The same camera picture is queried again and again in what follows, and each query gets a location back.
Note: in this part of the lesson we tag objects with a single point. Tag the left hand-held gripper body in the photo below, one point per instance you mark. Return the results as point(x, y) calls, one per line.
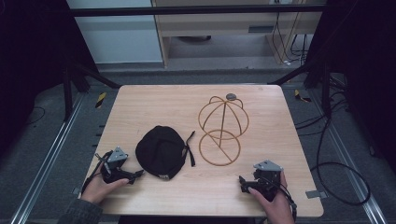
point(114, 166)

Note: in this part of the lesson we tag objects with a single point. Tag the person's left hand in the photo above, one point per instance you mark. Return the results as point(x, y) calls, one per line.
point(98, 187)

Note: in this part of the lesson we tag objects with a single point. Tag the wooden desk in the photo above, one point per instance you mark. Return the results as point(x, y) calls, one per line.
point(199, 186)

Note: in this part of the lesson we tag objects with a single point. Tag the aluminium floor rail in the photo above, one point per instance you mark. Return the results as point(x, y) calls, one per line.
point(46, 161)
point(348, 158)

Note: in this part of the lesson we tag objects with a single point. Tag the white cabinet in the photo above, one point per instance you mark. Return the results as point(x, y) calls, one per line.
point(116, 35)

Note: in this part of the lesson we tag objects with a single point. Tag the black metal frame bar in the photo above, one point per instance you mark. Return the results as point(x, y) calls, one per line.
point(196, 10)

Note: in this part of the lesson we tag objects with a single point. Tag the person's right hand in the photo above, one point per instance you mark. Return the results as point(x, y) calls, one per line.
point(276, 205)

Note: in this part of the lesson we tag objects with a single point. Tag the metal table bracket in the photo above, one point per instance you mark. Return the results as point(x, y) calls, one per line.
point(76, 190)
point(316, 194)

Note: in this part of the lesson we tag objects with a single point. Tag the black stand leg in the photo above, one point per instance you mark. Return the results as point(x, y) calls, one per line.
point(88, 73)
point(308, 74)

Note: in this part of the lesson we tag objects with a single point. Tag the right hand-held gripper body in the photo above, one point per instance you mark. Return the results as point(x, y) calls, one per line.
point(265, 180)

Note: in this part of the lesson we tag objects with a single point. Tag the yellow black floor tape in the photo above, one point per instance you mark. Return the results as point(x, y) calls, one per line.
point(100, 100)
point(301, 97)

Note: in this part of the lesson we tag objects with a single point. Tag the black cap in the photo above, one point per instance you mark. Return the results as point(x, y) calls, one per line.
point(162, 152)

